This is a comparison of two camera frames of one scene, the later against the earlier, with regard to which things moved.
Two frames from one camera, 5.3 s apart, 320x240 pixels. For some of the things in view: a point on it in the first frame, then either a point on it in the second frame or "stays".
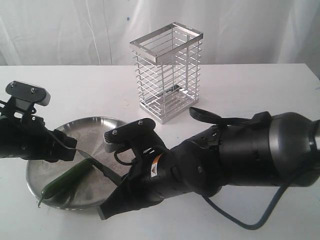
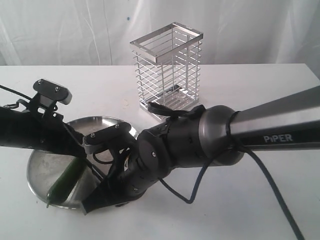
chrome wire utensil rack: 167,67 stays
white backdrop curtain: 98,32 stays
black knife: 107,172 -> 92,170
